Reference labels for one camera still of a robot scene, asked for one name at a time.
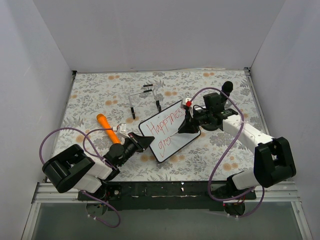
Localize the orange toy microphone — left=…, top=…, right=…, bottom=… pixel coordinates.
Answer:
left=96, top=113, right=121, bottom=144

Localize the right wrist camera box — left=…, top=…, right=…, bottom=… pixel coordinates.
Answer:
left=180, top=98, right=193, bottom=111

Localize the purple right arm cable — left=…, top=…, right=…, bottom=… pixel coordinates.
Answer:
left=191, top=87, right=265, bottom=219

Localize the black microphone on stand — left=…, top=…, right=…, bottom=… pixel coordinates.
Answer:
left=219, top=81, right=234, bottom=102

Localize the black front mounting rail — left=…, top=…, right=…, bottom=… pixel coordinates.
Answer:
left=77, top=180, right=257, bottom=212

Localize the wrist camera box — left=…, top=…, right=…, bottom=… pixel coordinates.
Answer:
left=112, top=123, right=129, bottom=138
left=180, top=98, right=193, bottom=111

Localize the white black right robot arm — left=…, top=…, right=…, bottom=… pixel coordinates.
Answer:
left=177, top=93, right=297, bottom=199

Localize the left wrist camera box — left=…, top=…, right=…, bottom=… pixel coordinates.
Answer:
left=112, top=123, right=129, bottom=138

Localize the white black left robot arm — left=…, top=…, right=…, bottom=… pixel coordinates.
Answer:
left=42, top=132, right=155, bottom=200

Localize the black framed whiteboard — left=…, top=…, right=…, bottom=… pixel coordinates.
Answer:
left=138, top=101, right=201, bottom=163

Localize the black microphone stand base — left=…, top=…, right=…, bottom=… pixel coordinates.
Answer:
left=201, top=124, right=223, bottom=132

